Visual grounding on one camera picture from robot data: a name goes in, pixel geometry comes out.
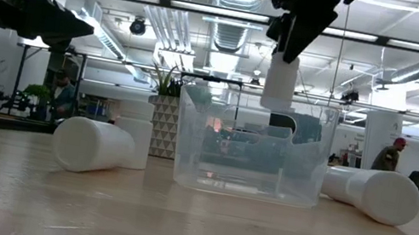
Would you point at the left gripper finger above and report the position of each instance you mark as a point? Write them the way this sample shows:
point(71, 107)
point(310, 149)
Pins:
point(54, 43)
point(58, 19)

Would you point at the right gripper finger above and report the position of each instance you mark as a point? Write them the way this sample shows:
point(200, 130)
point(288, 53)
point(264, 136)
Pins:
point(309, 31)
point(279, 27)

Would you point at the white pill bottle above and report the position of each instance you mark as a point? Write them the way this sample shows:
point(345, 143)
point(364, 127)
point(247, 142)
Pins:
point(386, 196)
point(280, 82)
point(137, 130)
point(87, 145)

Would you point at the clear plastic basket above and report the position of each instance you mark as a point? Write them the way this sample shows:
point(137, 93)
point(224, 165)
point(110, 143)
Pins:
point(225, 172)

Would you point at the green background plant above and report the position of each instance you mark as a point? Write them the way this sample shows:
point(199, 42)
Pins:
point(38, 90)

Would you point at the person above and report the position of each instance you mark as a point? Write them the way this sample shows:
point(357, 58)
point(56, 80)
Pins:
point(388, 157)
point(63, 97)

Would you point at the black ceiling spotlight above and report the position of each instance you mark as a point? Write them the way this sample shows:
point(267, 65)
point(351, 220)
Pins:
point(351, 96)
point(137, 27)

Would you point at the black overhead light bar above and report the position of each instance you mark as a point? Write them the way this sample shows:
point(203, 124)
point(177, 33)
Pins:
point(165, 2)

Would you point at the white pillar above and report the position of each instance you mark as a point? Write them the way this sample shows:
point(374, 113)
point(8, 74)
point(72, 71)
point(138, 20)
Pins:
point(380, 139)

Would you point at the succulent in patterned pot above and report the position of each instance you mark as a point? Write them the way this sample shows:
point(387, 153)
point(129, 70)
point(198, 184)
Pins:
point(164, 127)

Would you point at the silver ventilation duct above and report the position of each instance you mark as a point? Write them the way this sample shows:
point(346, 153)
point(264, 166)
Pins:
point(229, 30)

